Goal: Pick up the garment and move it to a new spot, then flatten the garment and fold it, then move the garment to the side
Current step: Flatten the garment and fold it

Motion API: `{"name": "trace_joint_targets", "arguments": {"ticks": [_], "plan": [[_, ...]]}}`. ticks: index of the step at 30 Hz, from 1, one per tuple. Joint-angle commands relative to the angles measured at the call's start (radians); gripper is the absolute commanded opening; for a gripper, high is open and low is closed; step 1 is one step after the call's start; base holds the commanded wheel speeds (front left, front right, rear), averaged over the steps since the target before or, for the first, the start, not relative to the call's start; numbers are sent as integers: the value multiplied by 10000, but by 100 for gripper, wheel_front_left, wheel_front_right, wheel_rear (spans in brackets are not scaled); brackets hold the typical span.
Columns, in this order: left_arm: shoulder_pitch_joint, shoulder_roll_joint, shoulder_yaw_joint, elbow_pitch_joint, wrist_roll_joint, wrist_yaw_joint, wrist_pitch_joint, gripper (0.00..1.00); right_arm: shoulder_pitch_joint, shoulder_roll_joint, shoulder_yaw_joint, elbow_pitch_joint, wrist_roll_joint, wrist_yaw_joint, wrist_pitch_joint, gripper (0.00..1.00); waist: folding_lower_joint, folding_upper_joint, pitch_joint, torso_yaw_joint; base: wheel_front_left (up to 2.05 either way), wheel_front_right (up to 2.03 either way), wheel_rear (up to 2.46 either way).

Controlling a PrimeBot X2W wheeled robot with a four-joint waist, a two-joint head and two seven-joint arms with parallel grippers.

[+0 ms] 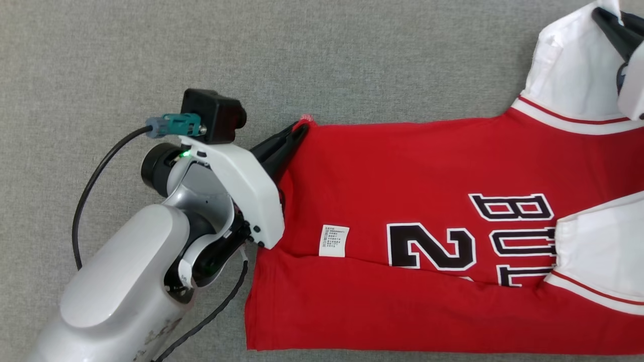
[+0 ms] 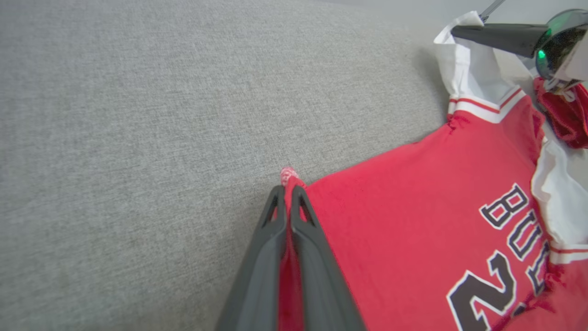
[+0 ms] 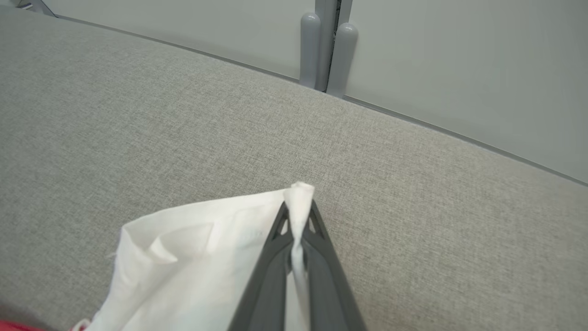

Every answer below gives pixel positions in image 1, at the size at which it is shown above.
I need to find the red white basketball jersey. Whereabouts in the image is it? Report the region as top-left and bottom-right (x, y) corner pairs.
(245, 0), (644, 355)

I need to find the black camera cable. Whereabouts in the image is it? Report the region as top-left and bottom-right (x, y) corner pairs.
(71, 126), (154, 272)

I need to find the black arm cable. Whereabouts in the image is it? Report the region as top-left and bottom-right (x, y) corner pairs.
(151, 251), (251, 362)

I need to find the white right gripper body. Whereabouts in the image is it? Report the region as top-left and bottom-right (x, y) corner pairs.
(616, 40), (644, 121)

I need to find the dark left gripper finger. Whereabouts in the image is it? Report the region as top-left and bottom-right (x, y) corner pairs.
(259, 126), (309, 184)
(250, 123), (302, 162)

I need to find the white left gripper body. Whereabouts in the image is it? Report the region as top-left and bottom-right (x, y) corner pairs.
(141, 140), (286, 250)

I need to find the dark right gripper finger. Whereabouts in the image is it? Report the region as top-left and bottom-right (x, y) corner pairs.
(591, 7), (635, 63)
(621, 11), (644, 48)

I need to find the teal left camera cable connector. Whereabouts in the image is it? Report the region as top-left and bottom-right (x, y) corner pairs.
(145, 113), (208, 139)

